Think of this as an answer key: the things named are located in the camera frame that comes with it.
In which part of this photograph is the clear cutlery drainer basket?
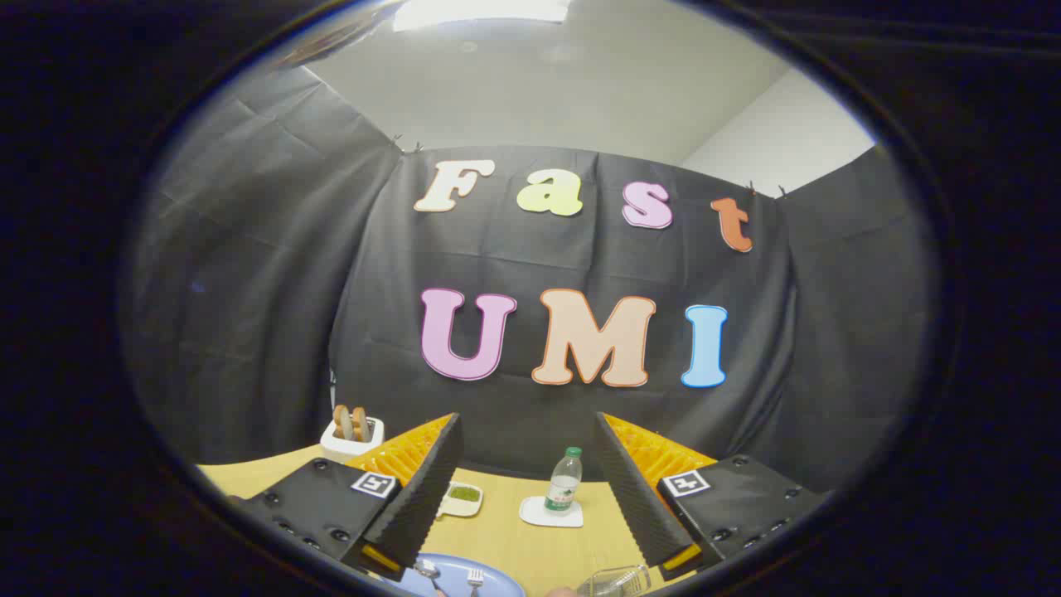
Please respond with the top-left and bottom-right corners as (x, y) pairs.
(578, 565), (653, 597)

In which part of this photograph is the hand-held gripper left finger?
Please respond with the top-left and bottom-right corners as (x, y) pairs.
(228, 412), (465, 583)

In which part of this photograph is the white square coaster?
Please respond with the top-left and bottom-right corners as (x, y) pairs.
(519, 495), (584, 529)

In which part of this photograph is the ceiling light panel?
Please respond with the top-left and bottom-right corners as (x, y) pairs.
(391, 0), (573, 32)

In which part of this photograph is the blue round plate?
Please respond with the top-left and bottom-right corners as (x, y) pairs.
(390, 553), (526, 597)

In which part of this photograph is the white divided snack dish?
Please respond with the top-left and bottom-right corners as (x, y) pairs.
(437, 481), (484, 519)

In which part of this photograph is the cream white toaster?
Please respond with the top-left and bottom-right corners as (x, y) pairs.
(320, 415), (385, 464)

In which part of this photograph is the clear plastic water bottle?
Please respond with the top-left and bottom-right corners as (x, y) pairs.
(544, 446), (584, 517)

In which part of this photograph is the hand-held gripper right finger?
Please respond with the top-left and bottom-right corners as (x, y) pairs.
(595, 411), (830, 581)

